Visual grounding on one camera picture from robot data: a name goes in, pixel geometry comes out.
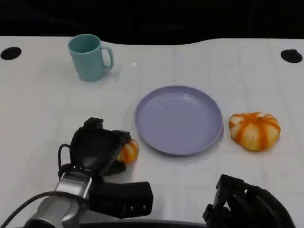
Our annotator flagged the pale green mug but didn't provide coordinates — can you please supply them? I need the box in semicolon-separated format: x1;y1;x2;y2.
67;33;115;82

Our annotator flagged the lilac plate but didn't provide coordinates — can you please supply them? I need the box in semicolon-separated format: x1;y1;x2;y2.
134;85;225;157

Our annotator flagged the large orange white bread roll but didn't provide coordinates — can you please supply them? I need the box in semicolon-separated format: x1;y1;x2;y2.
228;111;282;152

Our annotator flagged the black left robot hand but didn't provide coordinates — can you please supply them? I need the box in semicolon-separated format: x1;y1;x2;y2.
69;117;133;178

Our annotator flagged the small orange white bread roll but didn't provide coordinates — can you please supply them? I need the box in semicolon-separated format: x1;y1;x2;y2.
116;138;139;164

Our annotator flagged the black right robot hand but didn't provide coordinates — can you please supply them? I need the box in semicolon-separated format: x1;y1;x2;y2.
202;173;298;228

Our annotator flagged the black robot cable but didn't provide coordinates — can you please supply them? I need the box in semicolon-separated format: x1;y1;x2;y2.
57;143;75;178
0;190;89;228

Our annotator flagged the black table cable hole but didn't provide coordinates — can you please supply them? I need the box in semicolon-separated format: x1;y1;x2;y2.
0;47;22;61
280;48;303;64

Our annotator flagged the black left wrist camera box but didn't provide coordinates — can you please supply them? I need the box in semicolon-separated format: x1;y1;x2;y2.
88;181;154;219

